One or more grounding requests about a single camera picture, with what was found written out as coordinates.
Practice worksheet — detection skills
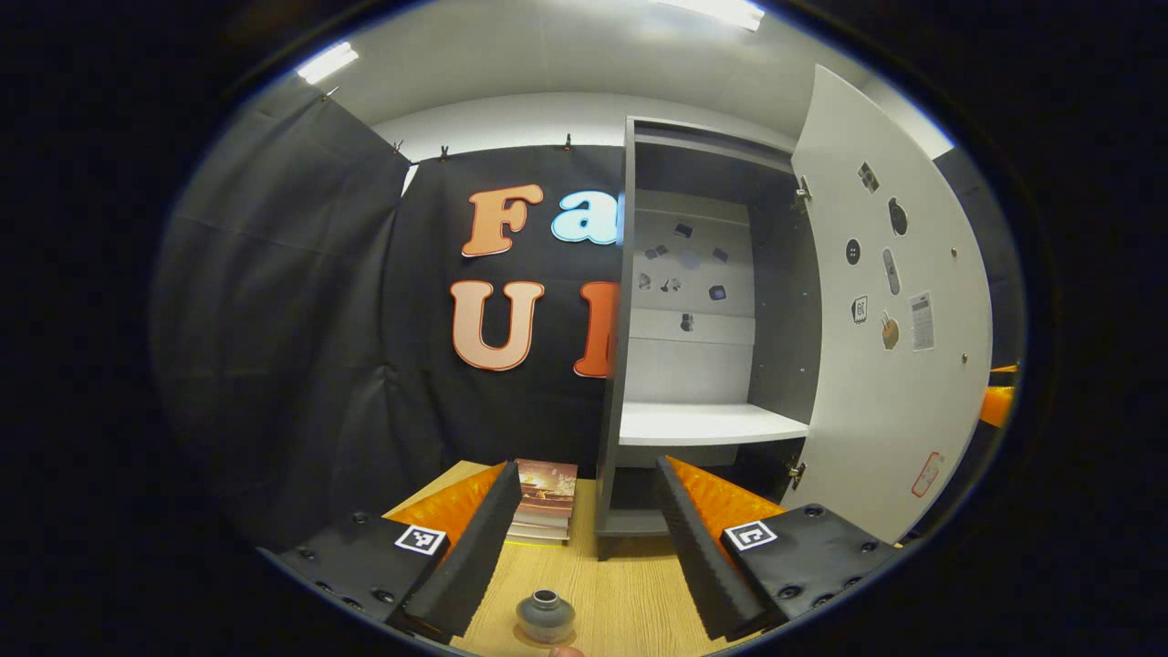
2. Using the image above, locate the white cabinet door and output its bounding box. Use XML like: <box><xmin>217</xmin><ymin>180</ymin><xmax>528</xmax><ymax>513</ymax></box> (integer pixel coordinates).
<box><xmin>789</xmin><ymin>64</ymin><xmax>994</xmax><ymax>545</ymax></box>

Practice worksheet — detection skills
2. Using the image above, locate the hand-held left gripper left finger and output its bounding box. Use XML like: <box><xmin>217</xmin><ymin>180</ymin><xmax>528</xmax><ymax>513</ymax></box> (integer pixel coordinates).
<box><xmin>258</xmin><ymin>459</ymin><xmax>523</xmax><ymax>641</ymax></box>

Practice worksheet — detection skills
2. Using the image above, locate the grey cabinet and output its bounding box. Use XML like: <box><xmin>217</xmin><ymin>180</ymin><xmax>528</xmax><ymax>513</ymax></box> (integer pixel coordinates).
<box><xmin>595</xmin><ymin>116</ymin><xmax>822</xmax><ymax>559</ymax></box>

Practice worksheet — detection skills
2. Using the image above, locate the silver red label bottle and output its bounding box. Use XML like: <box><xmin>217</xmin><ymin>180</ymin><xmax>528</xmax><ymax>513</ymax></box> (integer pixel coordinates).
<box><xmin>515</xmin><ymin>589</ymin><xmax>578</xmax><ymax>645</ymax></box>

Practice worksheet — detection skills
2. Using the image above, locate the black backdrop cloth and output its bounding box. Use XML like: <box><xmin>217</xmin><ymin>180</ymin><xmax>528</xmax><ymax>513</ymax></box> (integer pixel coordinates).
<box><xmin>151</xmin><ymin>87</ymin><xmax>1023</xmax><ymax>548</ymax></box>

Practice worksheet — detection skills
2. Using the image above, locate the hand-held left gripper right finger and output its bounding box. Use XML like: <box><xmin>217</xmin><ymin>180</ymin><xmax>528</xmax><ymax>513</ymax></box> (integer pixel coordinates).
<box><xmin>653</xmin><ymin>454</ymin><xmax>904</xmax><ymax>642</ymax></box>

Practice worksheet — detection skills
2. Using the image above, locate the white cabinet shelf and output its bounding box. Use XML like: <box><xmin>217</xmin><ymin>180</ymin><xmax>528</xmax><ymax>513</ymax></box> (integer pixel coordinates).
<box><xmin>619</xmin><ymin>401</ymin><xmax>810</xmax><ymax>448</ymax></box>

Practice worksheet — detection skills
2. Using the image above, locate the stack of books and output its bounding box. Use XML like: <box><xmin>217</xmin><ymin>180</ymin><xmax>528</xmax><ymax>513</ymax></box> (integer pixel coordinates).
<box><xmin>505</xmin><ymin>458</ymin><xmax>579</xmax><ymax>547</ymax></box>

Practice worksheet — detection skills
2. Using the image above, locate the long ceiling light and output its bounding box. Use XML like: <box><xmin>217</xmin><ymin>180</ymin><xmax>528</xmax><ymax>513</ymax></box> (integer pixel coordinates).
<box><xmin>295</xmin><ymin>41</ymin><xmax>360</xmax><ymax>86</ymax></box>
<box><xmin>650</xmin><ymin>0</ymin><xmax>767</xmax><ymax>32</ymax></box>

